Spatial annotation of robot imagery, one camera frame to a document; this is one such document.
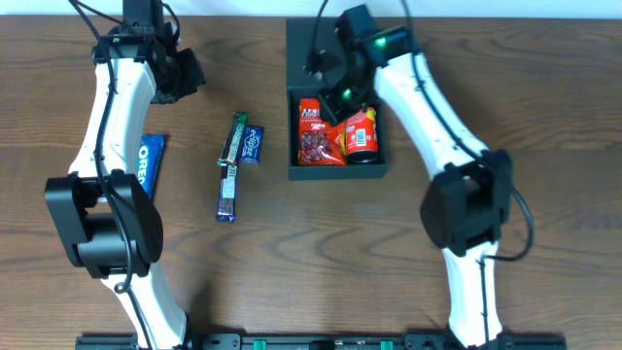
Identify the dark green box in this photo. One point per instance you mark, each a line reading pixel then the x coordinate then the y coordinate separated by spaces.
pixel 301 85

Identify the blue Oreo cookie pack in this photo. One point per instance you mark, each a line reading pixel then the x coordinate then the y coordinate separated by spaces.
pixel 149 157

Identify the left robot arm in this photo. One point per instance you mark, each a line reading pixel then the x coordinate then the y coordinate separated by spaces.
pixel 107 223

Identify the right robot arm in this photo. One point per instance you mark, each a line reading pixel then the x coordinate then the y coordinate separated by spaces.
pixel 467 200

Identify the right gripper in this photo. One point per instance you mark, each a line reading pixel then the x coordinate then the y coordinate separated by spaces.
pixel 332 104

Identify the red Pringles can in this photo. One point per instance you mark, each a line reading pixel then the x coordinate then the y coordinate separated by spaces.
pixel 361 142

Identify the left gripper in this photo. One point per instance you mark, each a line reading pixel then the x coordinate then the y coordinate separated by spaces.
pixel 190 71

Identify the red Hacks candy bag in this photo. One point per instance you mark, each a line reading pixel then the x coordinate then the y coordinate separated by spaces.
pixel 320 143

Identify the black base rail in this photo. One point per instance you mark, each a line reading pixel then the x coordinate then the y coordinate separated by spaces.
pixel 409 341

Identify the dark blue wafer bar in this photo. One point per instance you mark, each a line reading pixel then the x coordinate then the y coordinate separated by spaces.
pixel 227 196

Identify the blue Eclipse mint box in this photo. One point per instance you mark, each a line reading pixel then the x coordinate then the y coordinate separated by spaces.
pixel 251 144

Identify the green chocolate bar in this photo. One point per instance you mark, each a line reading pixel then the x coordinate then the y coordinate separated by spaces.
pixel 231 149

